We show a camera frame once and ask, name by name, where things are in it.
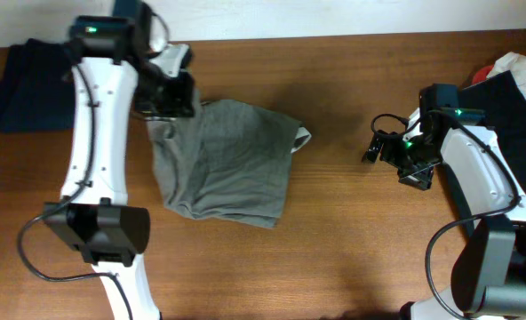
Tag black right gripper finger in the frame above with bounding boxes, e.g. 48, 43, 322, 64
362, 134, 382, 163
398, 162, 435, 191

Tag grey shorts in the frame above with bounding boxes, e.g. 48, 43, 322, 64
147, 94, 312, 228

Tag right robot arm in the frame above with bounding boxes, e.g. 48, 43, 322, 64
363, 84, 526, 320

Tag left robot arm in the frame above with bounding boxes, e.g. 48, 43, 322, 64
40, 1, 195, 319

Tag red cloth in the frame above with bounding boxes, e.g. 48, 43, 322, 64
471, 65, 494, 85

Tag black trousers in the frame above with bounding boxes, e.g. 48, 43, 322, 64
440, 69, 526, 241

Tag folded navy blue garment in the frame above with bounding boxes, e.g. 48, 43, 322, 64
0, 38, 76, 133

